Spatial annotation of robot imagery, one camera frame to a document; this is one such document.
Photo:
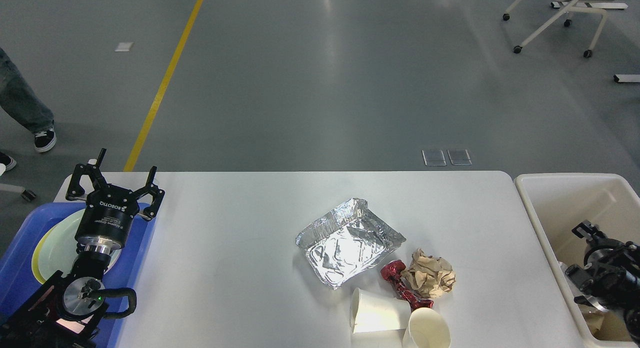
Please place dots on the white chair leg left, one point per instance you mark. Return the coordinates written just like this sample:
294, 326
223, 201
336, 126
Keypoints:
27, 195

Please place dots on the mint green plate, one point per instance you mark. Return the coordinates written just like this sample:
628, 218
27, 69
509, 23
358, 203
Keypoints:
67, 247

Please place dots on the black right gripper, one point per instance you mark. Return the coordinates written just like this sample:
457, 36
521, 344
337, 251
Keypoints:
609, 277

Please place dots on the upright white paper cup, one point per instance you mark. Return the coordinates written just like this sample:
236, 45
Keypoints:
426, 328

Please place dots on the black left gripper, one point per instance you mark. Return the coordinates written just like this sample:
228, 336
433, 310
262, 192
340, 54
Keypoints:
107, 220

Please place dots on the floor socket cover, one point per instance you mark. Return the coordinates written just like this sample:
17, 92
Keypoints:
434, 158
459, 157

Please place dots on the white metal bar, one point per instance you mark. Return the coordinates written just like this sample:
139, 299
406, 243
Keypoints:
626, 78

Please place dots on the right floor socket cover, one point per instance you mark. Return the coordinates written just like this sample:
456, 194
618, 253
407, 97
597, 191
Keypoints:
459, 157

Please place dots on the red foil wrapper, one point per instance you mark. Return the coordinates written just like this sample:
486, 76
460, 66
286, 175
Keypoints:
392, 273

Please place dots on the left floor socket cover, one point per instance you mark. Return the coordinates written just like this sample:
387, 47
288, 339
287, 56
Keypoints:
434, 158

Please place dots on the brown paper sheet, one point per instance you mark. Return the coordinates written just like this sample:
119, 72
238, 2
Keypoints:
595, 320

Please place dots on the beige plastic bin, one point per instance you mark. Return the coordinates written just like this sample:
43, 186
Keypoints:
555, 204

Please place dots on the crumpled brown paper ball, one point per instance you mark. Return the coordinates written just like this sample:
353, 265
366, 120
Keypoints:
429, 276

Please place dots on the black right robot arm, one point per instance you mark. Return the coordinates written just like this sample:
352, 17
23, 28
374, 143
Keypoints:
632, 321

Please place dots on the person's leg and shoe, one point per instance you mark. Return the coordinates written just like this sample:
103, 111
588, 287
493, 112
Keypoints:
19, 101

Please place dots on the flat aluminium foil tray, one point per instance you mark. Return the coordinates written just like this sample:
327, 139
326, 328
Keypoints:
346, 241

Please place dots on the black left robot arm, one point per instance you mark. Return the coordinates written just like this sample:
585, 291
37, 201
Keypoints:
66, 310

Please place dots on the yellow plate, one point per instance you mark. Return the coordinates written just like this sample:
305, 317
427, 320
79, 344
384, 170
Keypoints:
45, 260

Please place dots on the lying white paper cup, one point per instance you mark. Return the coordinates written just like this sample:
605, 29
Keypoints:
372, 312

